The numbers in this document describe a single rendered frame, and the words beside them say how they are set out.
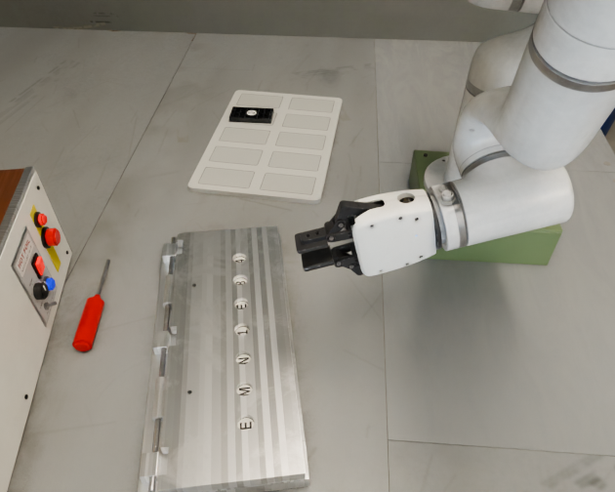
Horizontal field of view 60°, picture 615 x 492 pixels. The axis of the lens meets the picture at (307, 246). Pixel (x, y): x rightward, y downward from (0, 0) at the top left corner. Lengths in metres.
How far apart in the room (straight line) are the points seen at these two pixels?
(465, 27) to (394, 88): 1.58
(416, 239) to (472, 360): 0.25
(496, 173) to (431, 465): 0.38
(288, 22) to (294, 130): 1.75
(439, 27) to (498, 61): 2.13
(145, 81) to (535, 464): 1.24
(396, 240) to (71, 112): 0.99
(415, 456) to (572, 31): 0.53
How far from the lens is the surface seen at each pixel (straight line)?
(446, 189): 0.68
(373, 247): 0.66
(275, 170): 1.13
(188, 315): 0.83
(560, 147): 0.55
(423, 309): 0.89
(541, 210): 0.69
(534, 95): 0.51
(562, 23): 0.46
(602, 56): 0.46
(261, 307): 0.83
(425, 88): 1.47
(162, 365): 0.79
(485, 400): 0.82
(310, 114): 1.31
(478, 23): 3.01
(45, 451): 0.82
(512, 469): 0.78
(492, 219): 0.67
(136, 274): 0.97
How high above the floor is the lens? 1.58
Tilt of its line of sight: 45 degrees down
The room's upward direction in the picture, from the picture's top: straight up
